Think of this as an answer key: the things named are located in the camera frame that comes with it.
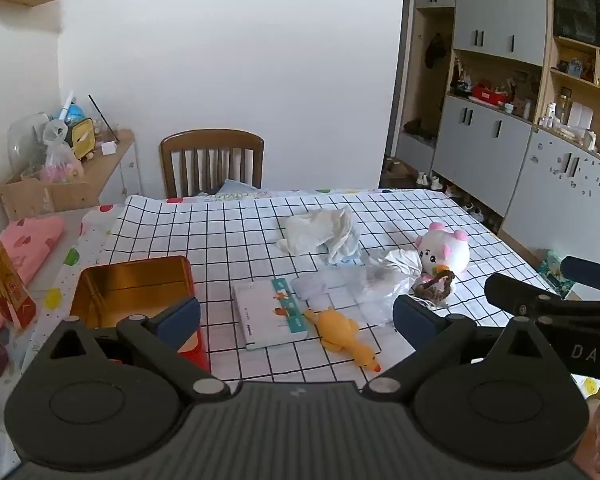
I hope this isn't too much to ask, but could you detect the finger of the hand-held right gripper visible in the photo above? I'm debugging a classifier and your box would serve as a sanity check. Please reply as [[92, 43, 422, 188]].
[[484, 274, 578, 321], [561, 256, 600, 292]]

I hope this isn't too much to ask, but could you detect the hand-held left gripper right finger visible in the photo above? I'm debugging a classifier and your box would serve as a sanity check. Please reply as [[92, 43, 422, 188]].
[[364, 295, 571, 401]]

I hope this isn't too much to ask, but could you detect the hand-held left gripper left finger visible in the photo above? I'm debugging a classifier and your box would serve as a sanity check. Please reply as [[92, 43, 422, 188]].
[[47, 296, 230, 402]]

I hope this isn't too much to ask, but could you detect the clear plastic bag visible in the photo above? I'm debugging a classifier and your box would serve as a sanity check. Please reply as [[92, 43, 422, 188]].
[[330, 264, 416, 326]]

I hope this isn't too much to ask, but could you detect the red tin box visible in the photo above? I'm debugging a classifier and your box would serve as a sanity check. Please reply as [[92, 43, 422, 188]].
[[70, 255, 212, 372]]

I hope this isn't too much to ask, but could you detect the cream cloth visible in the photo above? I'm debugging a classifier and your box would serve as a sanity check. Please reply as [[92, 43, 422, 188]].
[[277, 206, 363, 266]]

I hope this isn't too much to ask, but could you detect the brown woven ornament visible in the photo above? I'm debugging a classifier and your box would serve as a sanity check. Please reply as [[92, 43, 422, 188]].
[[412, 270, 457, 308]]

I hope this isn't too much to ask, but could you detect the green tissue pack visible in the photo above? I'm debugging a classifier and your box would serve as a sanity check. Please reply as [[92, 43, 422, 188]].
[[540, 250, 576, 296]]

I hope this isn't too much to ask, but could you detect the white cloth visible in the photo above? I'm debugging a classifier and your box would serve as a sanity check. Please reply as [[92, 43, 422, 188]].
[[370, 249, 423, 276]]

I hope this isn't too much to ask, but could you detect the white pink plush toy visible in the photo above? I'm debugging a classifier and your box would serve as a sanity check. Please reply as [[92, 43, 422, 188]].
[[412, 221, 472, 286]]

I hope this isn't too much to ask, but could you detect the yellow rubber duck toy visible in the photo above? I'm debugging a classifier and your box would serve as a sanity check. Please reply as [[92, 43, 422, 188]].
[[304, 307, 383, 373]]

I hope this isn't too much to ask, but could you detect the white book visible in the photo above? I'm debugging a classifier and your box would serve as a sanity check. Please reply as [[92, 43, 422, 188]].
[[231, 277, 310, 351]]

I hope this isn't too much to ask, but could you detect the checked tablecloth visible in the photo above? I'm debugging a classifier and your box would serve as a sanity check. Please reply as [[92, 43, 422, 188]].
[[100, 190, 556, 396]]

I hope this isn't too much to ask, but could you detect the light blue cloth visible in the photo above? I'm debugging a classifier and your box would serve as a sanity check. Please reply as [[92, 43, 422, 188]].
[[215, 180, 271, 197]]

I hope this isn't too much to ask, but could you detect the wood topped white cabinet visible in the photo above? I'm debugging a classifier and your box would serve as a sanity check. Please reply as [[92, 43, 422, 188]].
[[80, 129, 143, 208]]

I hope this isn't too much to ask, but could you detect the pink folded cloth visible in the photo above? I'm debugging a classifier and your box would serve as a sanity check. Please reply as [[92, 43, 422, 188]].
[[0, 215, 66, 343]]

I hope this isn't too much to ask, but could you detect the cardboard box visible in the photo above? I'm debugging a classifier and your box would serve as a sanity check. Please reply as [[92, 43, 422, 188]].
[[0, 170, 101, 221]]

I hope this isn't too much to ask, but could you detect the amber oil bottle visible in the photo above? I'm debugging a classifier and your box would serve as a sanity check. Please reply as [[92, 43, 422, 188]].
[[0, 232, 37, 331]]

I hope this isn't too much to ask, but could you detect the wooden chair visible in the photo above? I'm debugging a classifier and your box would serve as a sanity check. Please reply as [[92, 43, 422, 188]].
[[160, 130, 265, 198]]

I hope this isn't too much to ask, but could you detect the plastic bag of toys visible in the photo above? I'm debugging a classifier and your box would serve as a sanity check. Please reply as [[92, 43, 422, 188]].
[[40, 122, 85, 183]]

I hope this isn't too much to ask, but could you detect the yellow tissue box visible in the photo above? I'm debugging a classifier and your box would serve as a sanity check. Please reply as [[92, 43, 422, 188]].
[[62, 117, 97, 161]]

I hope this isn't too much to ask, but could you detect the black stick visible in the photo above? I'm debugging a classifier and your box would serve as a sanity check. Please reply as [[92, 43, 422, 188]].
[[89, 94, 120, 142]]

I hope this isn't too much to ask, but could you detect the blue globe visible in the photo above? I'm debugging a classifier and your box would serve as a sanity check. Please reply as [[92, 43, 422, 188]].
[[55, 105, 83, 126]]

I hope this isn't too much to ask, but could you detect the dark hanging bag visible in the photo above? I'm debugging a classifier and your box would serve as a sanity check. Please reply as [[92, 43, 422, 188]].
[[425, 34, 447, 68]]

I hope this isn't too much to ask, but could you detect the grey wooden wall cabinet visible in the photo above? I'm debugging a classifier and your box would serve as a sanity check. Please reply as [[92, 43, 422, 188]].
[[395, 0, 600, 261]]

